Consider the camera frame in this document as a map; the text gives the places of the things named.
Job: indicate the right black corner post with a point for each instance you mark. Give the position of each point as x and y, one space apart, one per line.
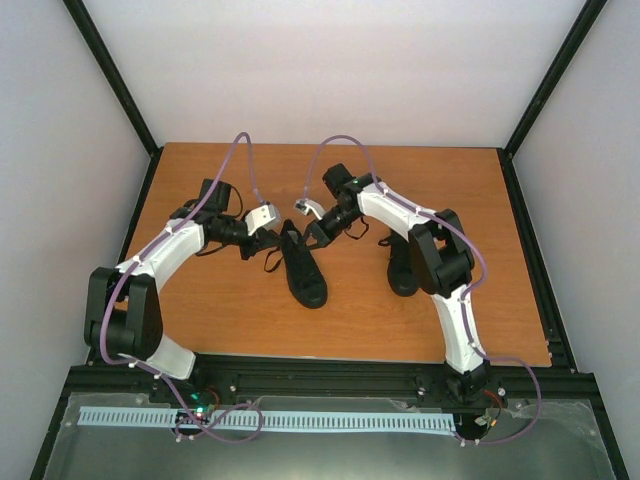
571 44

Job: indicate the black sneaker one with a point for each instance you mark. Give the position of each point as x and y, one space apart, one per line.
304 278

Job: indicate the white slotted cable duct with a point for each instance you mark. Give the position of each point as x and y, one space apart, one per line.
269 421

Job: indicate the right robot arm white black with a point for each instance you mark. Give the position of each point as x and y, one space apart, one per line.
442 260

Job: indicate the grey metal base plate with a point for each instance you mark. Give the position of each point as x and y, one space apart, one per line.
558 440

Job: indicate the black corner post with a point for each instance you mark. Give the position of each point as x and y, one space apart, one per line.
101 54
571 44

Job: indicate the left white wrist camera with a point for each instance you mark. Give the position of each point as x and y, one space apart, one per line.
265 216

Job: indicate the left black corner post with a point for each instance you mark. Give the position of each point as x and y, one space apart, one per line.
101 54

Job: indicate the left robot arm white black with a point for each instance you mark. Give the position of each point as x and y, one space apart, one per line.
123 321

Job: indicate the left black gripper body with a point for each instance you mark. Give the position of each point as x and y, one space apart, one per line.
258 241

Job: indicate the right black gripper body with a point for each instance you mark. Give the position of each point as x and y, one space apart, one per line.
325 239

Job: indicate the black sneaker with laces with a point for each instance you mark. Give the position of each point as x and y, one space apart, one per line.
399 271

